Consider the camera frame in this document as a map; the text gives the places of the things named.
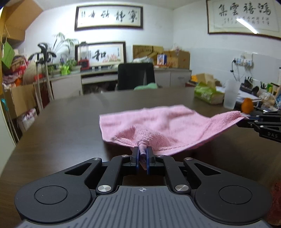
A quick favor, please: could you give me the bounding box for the wall power strip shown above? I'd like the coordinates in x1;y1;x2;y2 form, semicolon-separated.
233;58;253;68

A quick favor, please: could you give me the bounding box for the translucent plastic cup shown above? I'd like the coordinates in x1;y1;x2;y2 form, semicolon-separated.
223;79;241;109

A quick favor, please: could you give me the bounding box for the framed calligraphy wall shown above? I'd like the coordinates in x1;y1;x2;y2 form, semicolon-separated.
206;0;280;40
74;4;143;31

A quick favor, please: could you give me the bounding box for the white counter cabinet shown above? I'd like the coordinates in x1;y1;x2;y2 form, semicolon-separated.
50;68;192;99

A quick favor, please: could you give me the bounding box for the green tissue pack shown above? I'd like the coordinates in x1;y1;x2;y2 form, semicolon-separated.
194;82;224;105

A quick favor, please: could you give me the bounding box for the flat cardboard sheet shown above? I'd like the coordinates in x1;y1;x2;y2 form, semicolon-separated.
132;45;164;59

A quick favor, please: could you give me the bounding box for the potted green plant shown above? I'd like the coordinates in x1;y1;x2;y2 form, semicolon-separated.
48;32;79;76

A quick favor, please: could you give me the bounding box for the cardboard box on counter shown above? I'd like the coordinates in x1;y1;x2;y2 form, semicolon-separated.
164;50;191;69

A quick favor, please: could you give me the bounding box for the red blender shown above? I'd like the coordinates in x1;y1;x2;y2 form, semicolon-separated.
78;41;90;71

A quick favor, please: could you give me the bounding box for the pink towel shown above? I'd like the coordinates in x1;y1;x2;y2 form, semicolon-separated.
99;105;244;156

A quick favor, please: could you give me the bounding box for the blue white small box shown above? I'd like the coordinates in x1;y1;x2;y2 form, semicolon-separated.
157;54;167;66

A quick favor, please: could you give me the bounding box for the green paper bag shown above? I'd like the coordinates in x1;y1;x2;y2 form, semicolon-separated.
2;42;15;69

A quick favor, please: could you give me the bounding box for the white rice sack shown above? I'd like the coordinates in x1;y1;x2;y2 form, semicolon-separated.
17;108;38;133

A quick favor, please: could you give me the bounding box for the green plush cushion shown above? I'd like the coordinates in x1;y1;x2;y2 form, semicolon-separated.
134;83;158;91

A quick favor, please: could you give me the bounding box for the framed calligraphy right wall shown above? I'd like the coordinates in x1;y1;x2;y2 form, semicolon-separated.
206;0;280;40

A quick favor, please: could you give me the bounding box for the framed painting on counter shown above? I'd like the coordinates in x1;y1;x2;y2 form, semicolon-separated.
75;41;127;69

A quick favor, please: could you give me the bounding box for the cardboard box on floor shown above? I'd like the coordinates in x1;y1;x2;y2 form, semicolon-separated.
4;84;37;119

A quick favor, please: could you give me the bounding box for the black office chair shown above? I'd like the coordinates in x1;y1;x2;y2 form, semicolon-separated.
117;63;155;90

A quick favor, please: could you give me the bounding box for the framed calligraphy top wall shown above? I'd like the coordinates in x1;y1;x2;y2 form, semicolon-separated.
74;4;143;31

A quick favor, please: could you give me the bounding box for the orange fruit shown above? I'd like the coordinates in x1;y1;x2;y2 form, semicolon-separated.
241;98;254;114

